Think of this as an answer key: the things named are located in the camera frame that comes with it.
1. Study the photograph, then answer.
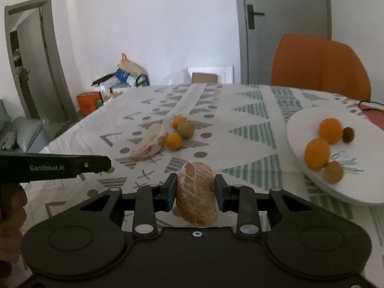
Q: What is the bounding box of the peeled pomelo piece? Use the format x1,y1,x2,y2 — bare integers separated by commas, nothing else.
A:
176,162,217,227

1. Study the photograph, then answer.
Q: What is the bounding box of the pomelo peel piece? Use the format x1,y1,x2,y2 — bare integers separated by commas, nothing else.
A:
131,123,168,161

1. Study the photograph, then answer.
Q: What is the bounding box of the small orange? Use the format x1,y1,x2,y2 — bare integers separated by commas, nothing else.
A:
172,116,187,129
166,133,183,151

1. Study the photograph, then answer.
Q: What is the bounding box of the small orange back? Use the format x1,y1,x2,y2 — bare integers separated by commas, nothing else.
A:
172,116,187,129

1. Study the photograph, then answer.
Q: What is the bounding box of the large orange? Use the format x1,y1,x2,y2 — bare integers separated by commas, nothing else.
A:
304,138,331,170

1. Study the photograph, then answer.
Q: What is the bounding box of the medium orange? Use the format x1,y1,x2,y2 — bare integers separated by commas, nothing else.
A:
318,118,343,145

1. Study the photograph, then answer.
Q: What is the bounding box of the brown lychee fruit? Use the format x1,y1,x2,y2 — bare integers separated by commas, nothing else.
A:
342,127,355,144

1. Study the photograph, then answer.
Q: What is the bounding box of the person's left hand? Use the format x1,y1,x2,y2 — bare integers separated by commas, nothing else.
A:
1,183,27,278

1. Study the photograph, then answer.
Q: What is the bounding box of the grey-green sofa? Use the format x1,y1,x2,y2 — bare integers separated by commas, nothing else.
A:
0,100,49,153

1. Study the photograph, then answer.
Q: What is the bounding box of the patterned white tablecloth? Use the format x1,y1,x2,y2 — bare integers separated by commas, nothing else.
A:
23,84,383,287

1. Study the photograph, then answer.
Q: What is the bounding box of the green-brown round fruit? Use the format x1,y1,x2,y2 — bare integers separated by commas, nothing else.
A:
176,122,195,139

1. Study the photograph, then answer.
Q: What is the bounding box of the brown longan fruit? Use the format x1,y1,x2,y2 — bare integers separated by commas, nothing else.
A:
323,161,344,184

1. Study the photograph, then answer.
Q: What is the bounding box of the orange box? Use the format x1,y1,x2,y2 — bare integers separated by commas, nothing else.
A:
76,92,100,116

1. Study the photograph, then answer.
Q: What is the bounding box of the pile of bags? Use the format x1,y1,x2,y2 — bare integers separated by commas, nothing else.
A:
91,53,150,102

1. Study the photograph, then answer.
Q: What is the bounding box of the white round plate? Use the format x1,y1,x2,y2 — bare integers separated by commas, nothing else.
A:
285,107,383,206

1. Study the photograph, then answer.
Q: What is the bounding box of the brown cardboard box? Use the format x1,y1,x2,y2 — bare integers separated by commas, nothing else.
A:
191,72,218,83

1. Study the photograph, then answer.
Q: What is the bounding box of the orange chair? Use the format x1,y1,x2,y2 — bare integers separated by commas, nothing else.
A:
271,33,371,100

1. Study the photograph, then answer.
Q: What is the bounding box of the red orange mat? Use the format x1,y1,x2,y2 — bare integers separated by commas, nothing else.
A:
359,102,383,122

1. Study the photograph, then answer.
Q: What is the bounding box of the grey door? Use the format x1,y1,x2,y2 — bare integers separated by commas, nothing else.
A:
236,0,332,84

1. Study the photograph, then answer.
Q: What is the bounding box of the side doorway frame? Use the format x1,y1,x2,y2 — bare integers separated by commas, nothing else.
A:
5,0,76,123

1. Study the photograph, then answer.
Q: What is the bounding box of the black door handle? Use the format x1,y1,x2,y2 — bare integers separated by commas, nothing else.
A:
247,4,265,30

